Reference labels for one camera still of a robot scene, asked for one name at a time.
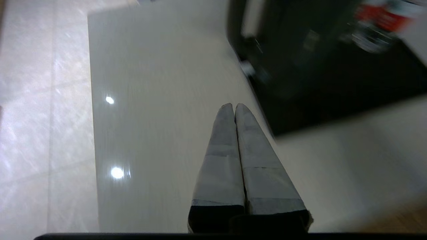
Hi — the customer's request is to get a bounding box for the black rectangular serving tray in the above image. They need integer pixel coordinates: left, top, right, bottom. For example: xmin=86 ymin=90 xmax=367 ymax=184
xmin=240 ymin=33 xmax=427 ymax=137

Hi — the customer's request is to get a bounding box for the clear water bottle red cap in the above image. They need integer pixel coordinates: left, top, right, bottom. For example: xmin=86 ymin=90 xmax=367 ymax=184
xmin=384 ymin=0 xmax=424 ymax=32
xmin=347 ymin=2 xmax=394 ymax=54

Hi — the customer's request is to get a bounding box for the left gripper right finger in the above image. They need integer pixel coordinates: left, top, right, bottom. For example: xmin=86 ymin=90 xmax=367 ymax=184
xmin=235 ymin=103 xmax=312 ymax=233

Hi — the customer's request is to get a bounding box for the black electric kettle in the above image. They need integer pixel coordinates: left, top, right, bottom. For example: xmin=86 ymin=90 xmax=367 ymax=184
xmin=227 ymin=0 xmax=334 ymax=100

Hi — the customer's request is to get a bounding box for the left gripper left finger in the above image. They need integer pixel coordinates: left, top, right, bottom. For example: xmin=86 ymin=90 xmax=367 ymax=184
xmin=188 ymin=103 xmax=246 ymax=233

